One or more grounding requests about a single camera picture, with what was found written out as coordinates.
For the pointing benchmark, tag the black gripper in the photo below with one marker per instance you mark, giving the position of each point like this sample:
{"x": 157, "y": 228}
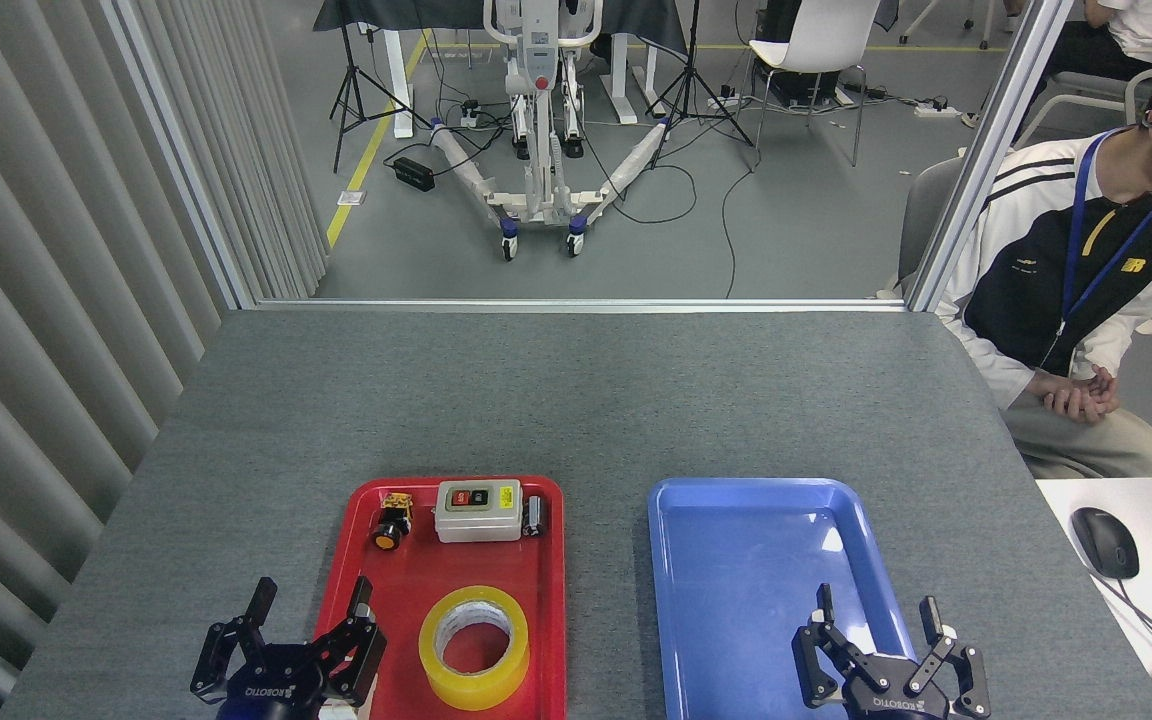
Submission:
{"x": 896, "y": 695}
{"x": 281, "y": 685}

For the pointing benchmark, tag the yellow tape roll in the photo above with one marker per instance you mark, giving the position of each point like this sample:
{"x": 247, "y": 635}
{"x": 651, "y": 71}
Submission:
{"x": 436, "y": 672}

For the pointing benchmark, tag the person's right hand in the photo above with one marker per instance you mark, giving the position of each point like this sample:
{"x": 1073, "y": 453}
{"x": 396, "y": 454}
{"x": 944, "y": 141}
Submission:
{"x": 1066, "y": 402}

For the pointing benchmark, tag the person's left hand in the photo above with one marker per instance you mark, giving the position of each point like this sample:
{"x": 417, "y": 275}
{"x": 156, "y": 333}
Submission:
{"x": 1104, "y": 385}

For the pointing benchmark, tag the red plastic tray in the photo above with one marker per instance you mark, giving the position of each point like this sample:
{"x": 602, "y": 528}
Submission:
{"x": 406, "y": 580}

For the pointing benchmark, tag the yellow push button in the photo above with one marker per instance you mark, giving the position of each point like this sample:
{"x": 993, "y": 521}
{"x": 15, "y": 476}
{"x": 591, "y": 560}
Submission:
{"x": 391, "y": 525}

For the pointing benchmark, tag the blue plastic tray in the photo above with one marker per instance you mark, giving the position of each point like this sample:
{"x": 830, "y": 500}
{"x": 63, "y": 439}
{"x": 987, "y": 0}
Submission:
{"x": 736, "y": 570}

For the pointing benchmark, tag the black computer mouse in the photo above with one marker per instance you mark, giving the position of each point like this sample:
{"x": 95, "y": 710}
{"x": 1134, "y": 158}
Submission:
{"x": 1106, "y": 540}

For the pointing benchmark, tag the grey vertical blinds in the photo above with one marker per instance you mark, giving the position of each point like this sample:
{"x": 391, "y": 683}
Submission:
{"x": 36, "y": 300}

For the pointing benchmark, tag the grey chair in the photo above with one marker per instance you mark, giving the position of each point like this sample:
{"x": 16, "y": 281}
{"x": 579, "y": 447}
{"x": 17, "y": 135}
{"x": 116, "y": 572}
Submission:
{"x": 926, "y": 210}

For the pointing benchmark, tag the white floor outlet plate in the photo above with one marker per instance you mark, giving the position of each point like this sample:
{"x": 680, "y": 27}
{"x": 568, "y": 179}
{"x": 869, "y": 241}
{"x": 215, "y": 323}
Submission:
{"x": 351, "y": 198}

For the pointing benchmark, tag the black power adapter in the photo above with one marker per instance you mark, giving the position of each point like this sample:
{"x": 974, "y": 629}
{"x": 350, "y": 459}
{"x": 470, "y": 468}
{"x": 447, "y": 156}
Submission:
{"x": 414, "y": 174}

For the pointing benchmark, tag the white stand on wheels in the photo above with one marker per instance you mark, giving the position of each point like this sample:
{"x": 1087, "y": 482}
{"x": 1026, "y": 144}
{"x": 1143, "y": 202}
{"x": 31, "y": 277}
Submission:
{"x": 541, "y": 190}

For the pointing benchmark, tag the white power strip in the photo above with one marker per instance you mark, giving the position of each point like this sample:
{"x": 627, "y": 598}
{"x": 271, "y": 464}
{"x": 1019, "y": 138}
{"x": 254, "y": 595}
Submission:
{"x": 938, "y": 110}

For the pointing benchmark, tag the black tripod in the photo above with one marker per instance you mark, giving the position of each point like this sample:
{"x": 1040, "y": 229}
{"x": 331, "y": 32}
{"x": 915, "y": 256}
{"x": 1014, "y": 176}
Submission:
{"x": 348, "y": 80}
{"x": 691, "y": 70}

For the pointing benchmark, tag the black floor box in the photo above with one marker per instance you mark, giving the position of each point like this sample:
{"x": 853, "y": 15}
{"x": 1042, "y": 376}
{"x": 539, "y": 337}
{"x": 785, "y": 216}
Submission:
{"x": 796, "y": 88}

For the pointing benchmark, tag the white armchair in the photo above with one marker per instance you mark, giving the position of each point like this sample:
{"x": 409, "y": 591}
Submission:
{"x": 1086, "y": 92}

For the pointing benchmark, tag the white chair with metal legs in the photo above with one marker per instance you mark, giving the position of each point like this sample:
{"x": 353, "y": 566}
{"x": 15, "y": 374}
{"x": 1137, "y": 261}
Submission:
{"x": 816, "y": 40}

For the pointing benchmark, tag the desk with black cloth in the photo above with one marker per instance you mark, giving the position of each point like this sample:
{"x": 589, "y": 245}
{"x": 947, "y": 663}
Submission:
{"x": 396, "y": 12}

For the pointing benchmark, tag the person in white shirt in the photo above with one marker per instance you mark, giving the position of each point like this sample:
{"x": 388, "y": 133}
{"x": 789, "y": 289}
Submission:
{"x": 1146, "y": 25}

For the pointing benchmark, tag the white switch box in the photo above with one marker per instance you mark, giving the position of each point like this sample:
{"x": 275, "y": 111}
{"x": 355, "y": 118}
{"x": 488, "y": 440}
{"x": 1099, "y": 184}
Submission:
{"x": 476, "y": 515}

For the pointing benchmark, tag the small black cylinder switch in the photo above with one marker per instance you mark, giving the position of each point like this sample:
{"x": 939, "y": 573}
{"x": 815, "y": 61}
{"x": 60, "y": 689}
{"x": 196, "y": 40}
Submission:
{"x": 534, "y": 517}

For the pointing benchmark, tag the silver aluminium rail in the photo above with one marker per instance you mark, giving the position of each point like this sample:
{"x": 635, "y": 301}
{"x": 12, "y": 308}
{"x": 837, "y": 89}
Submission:
{"x": 576, "y": 304}

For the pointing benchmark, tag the silver aluminium post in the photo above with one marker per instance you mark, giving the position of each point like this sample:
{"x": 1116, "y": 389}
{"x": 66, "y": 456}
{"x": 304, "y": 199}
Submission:
{"x": 176, "y": 150}
{"x": 986, "y": 150}

